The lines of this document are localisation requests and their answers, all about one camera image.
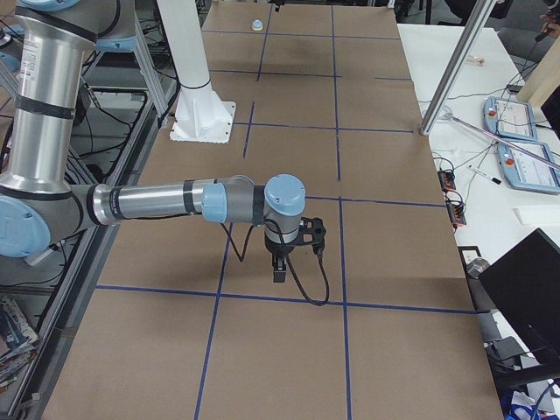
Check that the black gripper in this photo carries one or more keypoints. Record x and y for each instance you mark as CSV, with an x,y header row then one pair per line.
x,y
277,249

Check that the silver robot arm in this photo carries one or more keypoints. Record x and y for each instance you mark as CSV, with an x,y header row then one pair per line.
x,y
38,206

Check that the brown cardboard table cover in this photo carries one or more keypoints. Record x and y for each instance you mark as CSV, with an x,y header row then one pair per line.
x,y
323,280

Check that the orange black connector box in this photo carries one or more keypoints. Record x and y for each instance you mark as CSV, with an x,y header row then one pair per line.
x,y
447,180

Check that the black marker pen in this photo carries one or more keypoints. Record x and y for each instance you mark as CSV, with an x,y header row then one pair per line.
x,y
483,174

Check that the metal grabber stick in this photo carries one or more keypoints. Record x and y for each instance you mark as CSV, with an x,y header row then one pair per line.
x,y
450,117

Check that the black laptop monitor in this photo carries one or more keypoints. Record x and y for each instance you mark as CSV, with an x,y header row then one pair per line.
x,y
524,285

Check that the white foam block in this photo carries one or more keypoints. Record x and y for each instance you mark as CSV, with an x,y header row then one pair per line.
x,y
538,215

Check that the far teach pendant tablet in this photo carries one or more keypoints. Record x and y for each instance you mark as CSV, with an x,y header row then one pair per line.
x,y
510,119

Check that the stack of magazines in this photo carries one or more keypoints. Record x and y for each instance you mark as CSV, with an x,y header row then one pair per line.
x,y
18,341

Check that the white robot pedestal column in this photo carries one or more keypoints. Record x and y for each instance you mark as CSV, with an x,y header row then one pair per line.
x,y
201,115

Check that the aluminium frame post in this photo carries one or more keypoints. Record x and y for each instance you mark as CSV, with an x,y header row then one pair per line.
x,y
474,25

